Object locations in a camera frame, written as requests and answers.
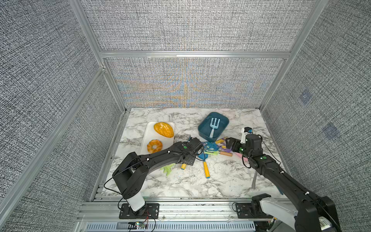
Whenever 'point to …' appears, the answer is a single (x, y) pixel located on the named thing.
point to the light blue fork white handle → (214, 126)
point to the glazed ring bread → (153, 142)
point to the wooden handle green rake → (216, 152)
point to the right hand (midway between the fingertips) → (232, 137)
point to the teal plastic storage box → (204, 130)
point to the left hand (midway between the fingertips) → (190, 158)
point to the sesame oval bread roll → (164, 129)
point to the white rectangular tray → (158, 137)
